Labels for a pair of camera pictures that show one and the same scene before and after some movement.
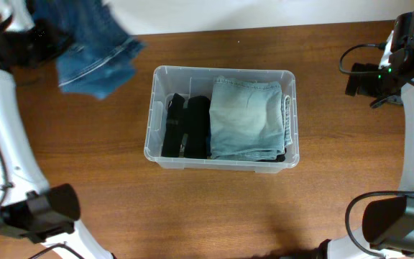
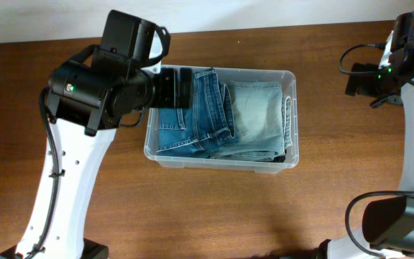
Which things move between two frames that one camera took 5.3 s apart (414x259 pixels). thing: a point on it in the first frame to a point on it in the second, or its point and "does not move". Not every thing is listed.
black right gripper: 354,83 does not move
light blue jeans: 249,120 does not move
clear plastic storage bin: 190,81 does not move
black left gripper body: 41,43 to 168,89
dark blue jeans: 102,55 to 200,129
